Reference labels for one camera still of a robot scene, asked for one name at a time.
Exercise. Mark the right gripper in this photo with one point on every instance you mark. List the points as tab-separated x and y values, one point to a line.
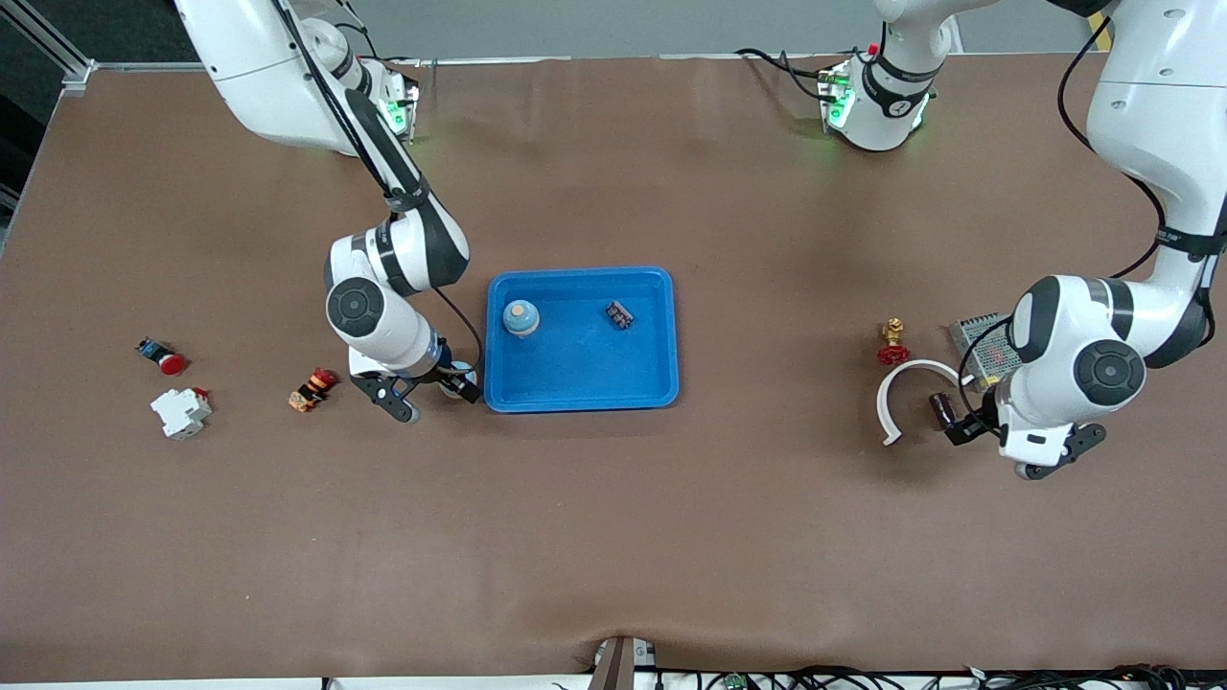
458	380

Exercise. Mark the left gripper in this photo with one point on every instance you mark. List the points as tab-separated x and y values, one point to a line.
970	425

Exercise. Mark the blue desk bell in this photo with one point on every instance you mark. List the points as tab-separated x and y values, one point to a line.
520	318
463	368

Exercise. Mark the long dark electrolytic capacitor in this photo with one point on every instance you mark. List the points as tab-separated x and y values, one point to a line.
941	407

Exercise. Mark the short dark electrolytic capacitor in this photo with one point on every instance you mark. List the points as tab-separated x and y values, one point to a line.
619	314

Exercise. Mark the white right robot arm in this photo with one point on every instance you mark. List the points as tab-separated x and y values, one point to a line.
383	326

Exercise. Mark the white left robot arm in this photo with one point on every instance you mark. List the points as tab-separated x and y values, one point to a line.
1150	105

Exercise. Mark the blue plastic tray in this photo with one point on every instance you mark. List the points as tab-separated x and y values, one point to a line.
585	369

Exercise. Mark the metal mesh power supply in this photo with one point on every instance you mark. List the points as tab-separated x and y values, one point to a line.
978	345

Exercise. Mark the orange emergency stop button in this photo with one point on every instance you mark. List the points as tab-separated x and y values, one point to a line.
312	390

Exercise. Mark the white curved plastic clip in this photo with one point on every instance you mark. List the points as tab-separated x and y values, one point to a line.
920	363

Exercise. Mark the brass valve red handwheel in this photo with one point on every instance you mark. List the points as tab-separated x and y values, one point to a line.
893	354

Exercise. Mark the brown table mat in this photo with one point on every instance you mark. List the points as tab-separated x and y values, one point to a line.
613	527

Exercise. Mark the white circuit breaker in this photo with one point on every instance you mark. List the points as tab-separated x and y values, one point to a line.
180	413

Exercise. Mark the red push button switch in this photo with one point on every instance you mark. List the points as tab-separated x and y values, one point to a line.
171	363

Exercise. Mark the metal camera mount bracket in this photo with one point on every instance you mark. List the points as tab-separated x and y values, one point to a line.
621	663

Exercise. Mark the aluminium frame profile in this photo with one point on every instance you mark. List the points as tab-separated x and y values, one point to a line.
53	48

